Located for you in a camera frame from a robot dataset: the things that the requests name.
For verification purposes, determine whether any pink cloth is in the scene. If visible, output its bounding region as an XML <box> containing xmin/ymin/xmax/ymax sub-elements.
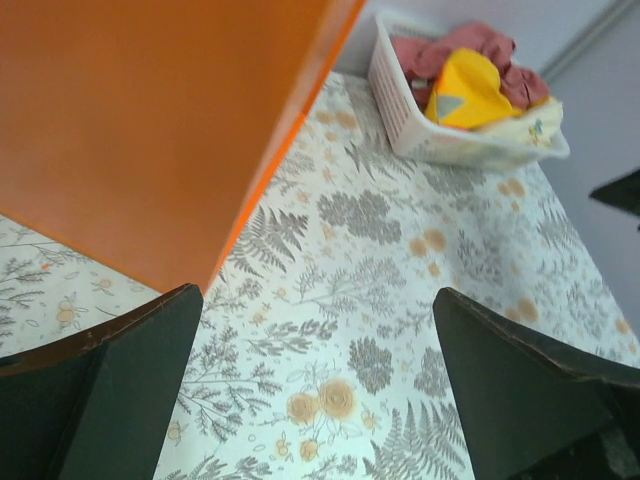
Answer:
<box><xmin>390</xmin><ymin>21</ymin><xmax>551</xmax><ymax>110</ymax></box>

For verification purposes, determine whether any yellow cloth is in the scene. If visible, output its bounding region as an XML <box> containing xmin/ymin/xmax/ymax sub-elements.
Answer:
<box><xmin>424</xmin><ymin>48</ymin><xmax>524</xmax><ymax>130</ymax></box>

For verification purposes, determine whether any white plastic basket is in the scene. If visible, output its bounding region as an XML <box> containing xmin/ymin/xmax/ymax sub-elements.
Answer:
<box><xmin>368</xmin><ymin>10</ymin><xmax>570</xmax><ymax>171</ymax></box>

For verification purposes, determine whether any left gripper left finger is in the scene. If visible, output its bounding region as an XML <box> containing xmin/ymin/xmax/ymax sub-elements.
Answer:
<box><xmin>1</xmin><ymin>284</ymin><xmax>203</xmax><ymax>479</ymax></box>

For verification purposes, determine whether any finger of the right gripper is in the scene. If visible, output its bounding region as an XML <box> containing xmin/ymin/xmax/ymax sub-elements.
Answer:
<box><xmin>589</xmin><ymin>169</ymin><xmax>640</xmax><ymax>217</ymax></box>

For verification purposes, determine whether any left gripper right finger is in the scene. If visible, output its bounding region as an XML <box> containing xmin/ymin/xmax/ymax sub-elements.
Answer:
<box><xmin>433</xmin><ymin>288</ymin><xmax>639</xmax><ymax>479</ymax></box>

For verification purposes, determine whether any orange box cabinet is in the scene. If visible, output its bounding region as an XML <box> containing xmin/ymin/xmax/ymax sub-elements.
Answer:
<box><xmin>1</xmin><ymin>1</ymin><xmax>363</xmax><ymax>292</ymax></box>

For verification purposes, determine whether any cream printed cloth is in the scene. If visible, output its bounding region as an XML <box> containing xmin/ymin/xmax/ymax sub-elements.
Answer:
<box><xmin>469</xmin><ymin>94</ymin><xmax>565</xmax><ymax>151</ymax></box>

